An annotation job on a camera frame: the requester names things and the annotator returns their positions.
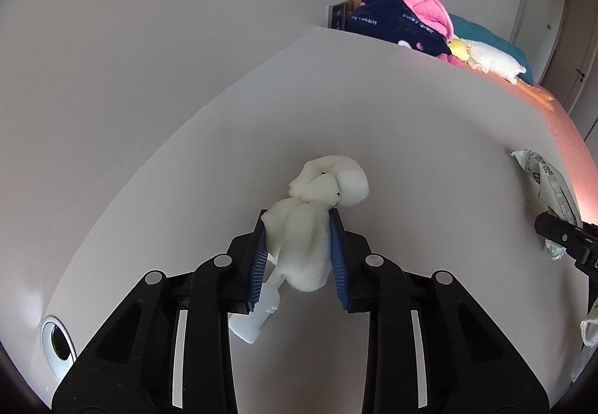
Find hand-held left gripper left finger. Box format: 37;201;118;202
51;209;270;414

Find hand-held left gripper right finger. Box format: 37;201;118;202
328;209;549;414

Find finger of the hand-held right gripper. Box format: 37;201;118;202
534;211;598;277

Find white foam piece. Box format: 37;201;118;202
262;154;371;292

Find crinkled printed plastic wrapper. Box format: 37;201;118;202
509;149;585;260

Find bed with pink sheet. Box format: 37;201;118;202
514;81;595;221

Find white room door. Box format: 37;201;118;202
537;0;598;116

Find white goose plush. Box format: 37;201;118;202
460;39;557;104

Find yellow duck plush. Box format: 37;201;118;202
446;37;471;67

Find teal pillow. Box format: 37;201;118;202
448;14;536;85

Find navy fleece garment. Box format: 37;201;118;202
346;0;451;59

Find black flat device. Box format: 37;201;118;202
328;0;352;30

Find pink fleece garment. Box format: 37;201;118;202
397;0;456;39

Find white desk cable grommet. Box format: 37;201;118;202
40;315;78;376

